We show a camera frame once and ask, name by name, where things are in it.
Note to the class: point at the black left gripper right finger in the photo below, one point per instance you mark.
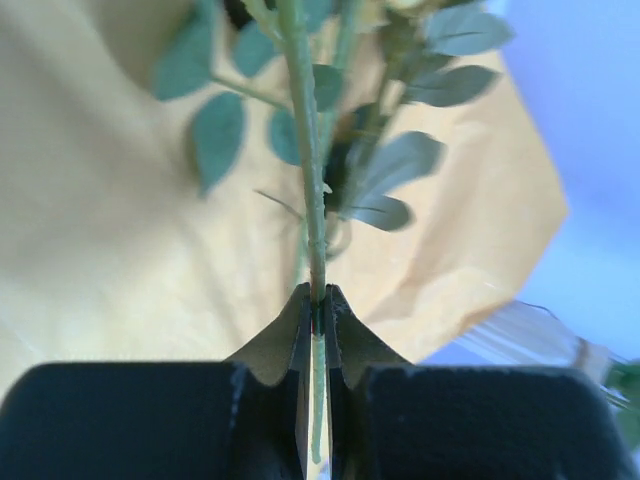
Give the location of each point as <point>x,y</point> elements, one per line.
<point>391,419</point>

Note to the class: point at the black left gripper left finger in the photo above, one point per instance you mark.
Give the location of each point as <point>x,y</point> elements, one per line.
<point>241,418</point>

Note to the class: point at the orange wrapping paper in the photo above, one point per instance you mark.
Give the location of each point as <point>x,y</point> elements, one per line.
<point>109,252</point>

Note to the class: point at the peach rose stem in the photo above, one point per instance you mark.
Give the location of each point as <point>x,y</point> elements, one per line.
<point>310,175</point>

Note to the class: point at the pink yellow flower bouquet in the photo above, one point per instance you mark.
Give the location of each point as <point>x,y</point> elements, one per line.
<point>384,72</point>

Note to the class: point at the white ribbed ceramic vase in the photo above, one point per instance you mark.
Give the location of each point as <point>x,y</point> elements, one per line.
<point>527,334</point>

